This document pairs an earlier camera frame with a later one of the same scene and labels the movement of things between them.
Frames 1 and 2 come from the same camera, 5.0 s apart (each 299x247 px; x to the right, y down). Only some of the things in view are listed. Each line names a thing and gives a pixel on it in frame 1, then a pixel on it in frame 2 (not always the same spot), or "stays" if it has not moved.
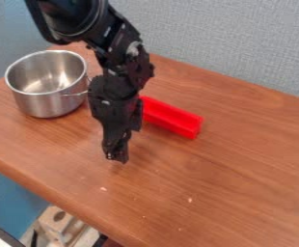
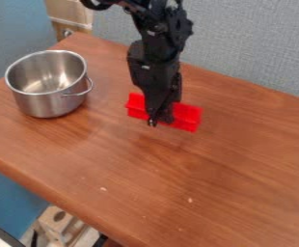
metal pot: x=49 y=82 stays
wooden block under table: x=58 y=229 stays
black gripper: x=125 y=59 -> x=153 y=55
